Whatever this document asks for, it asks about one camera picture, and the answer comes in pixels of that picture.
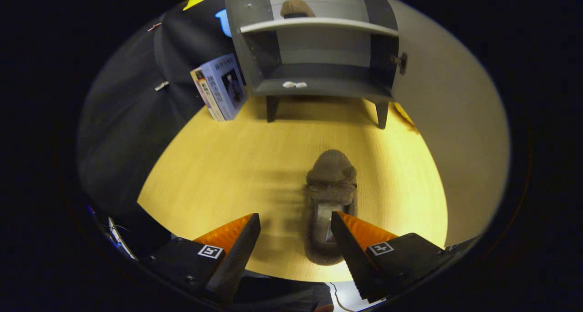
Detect yellow plush toy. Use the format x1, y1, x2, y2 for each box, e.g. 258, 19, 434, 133
394, 102, 417, 131

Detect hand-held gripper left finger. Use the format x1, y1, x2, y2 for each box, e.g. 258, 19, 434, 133
143, 213, 262, 304

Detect metal door hinge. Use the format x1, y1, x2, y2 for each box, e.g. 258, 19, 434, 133
392, 52, 408, 75

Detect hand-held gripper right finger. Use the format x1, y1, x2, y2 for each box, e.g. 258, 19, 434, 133
330, 211, 456, 303

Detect blue cover book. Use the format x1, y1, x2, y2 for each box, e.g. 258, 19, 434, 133
199, 53, 249, 120

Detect brown fuzzy shoe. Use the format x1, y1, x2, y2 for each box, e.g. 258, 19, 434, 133
280, 0, 316, 19
303, 149, 358, 266

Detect white cabinet shelf board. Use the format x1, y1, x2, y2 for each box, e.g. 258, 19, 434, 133
240, 17, 399, 37

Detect grey shoe cabinet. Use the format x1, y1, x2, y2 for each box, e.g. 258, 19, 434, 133
225, 0, 408, 129

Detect black backdrop cloth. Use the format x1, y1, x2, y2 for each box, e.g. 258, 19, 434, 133
77, 0, 246, 258

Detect person's dark trousers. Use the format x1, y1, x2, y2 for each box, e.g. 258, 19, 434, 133
230, 276, 334, 312

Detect white cable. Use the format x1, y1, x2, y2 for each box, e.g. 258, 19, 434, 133
329, 282, 353, 312

